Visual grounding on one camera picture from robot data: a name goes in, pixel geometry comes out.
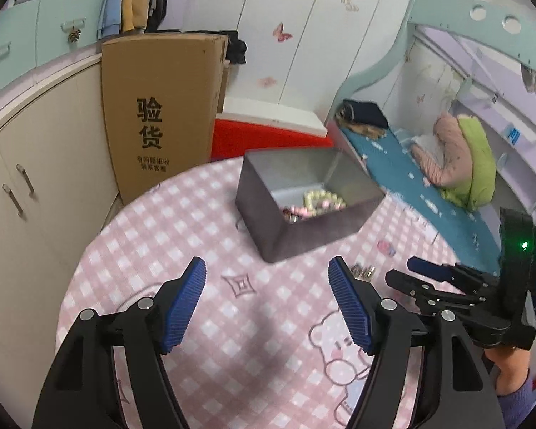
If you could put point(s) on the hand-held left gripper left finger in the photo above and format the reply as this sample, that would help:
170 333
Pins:
183 308

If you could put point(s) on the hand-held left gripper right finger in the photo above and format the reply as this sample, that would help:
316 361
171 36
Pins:
350 308

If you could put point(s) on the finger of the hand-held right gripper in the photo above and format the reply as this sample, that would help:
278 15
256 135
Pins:
411 282
424 266

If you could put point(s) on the grey metal box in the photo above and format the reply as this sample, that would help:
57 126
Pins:
259 214

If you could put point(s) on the person's right forearm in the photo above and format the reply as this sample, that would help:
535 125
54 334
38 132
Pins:
518 406

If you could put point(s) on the person's right hand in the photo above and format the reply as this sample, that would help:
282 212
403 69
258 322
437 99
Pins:
511 366

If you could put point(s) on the pink checked bear tablecloth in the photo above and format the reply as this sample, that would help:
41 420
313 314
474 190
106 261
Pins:
259 344

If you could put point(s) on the blue printed bedsheet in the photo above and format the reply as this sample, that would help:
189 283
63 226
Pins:
406 174

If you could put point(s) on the green pillow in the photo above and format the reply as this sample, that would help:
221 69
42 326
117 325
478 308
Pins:
473 165

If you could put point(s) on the white pillow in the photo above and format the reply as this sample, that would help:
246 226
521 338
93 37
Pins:
426 145

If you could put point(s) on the pink plush pillow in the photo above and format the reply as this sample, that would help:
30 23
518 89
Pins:
446 143

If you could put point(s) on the blue tag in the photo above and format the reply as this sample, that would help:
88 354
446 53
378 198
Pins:
512 136

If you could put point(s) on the folded tan clothes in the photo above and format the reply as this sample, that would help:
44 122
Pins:
368 132

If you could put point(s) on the folded dark clothes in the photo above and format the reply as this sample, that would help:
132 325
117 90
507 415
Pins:
366 114

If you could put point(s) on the red storage box white lid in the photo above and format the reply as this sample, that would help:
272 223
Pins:
259 140

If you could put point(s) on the grey hanging cloth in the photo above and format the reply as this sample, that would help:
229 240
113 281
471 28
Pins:
529 78

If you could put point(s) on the teal bunk bed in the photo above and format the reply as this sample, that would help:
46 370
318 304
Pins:
384 65

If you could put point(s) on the white board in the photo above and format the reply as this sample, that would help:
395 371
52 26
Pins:
272 114

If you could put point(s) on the beige low cabinet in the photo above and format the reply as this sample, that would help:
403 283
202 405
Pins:
49 143

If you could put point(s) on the large cardboard box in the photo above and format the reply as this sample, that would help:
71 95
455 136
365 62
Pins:
161 76

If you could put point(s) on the white wardrobe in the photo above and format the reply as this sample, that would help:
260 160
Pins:
312 53

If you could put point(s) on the faint pink butterfly sticker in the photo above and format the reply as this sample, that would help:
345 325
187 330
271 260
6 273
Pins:
267 82

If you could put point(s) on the black bag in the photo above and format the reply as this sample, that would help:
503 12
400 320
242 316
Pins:
236 49

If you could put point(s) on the cream butterfly sticker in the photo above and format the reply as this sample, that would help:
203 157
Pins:
349 2

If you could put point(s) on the pine cone ornament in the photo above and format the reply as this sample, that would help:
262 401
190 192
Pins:
75 35

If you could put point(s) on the light blue hanging shirt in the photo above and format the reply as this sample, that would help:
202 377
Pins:
112 4

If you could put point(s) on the teal drawer unit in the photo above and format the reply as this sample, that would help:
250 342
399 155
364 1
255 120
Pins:
27 35

